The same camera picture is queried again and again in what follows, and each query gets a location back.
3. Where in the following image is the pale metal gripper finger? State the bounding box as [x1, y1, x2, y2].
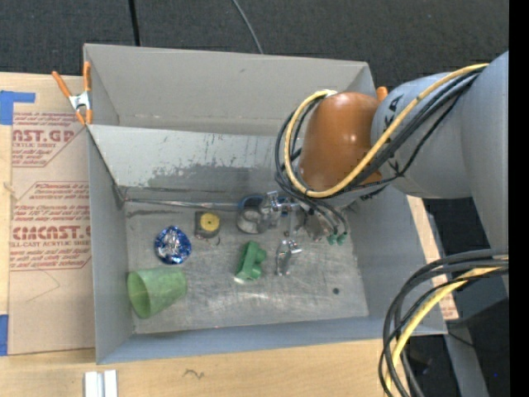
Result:
[282, 204, 300, 238]
[264, 190, 290, 222]

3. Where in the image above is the shiny silver metal clip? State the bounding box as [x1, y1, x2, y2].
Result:
[274, 237, 303, 277]

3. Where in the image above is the green plastic pipe fitting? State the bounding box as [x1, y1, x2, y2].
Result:
[233, 240, 268, 285]

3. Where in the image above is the grey block with yellow disc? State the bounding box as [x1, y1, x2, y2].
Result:
[193, 210, 222, 241]

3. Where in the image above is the grey metal bin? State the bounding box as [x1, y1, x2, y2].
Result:
[82, 42, 448, 366]

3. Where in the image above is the shiny blue crumpled packet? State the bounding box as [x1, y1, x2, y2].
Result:
[154, 224, 193, 265]

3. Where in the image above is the green plastic cup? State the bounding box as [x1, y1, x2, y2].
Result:
[126, 266, 188, 319]

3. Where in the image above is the brown cardboard board red print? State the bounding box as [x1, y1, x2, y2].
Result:
[0, 71, 460, 357]

